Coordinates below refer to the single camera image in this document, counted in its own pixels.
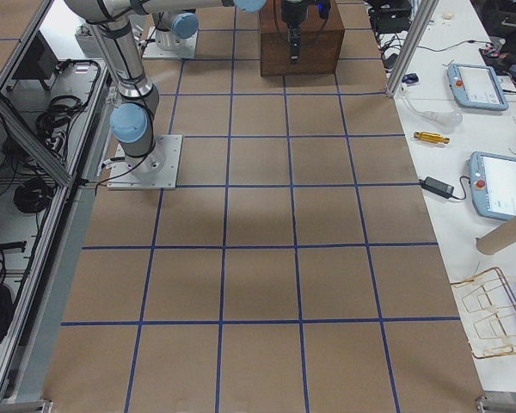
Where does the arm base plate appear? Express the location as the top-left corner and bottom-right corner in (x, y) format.
(106, 134), (182, 190)
(142, 26), (198, 60)

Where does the aluminium frame post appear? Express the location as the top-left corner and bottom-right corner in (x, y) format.
(385, 0), (439, 97)

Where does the black power adapter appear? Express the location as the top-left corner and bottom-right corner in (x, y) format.
(419, 176), (454, 199)

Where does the blue teach pendant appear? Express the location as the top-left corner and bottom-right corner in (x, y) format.
(446, 64), (508, 112)
(468, 151), (516, 221)

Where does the wire rack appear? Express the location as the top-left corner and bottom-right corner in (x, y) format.
(451, 267), (516, 360)

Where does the gold metal cylinder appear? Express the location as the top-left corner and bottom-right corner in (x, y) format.
(413, 132), (451, 145)

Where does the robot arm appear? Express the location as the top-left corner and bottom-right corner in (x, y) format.
(66, 1), (164, 178)
(151, 1), (316, 64)

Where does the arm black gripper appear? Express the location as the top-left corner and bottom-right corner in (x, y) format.
(281, 0), (308, 64)

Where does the blue teach pendant near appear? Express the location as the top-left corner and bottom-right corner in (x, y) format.
(468, 151), (516, 221)

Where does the blue teach pendant far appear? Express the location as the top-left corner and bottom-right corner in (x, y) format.
(446, 64), (508, 112)

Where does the cardboard tube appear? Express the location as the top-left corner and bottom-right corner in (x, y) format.
(476, 216), (516, 256)

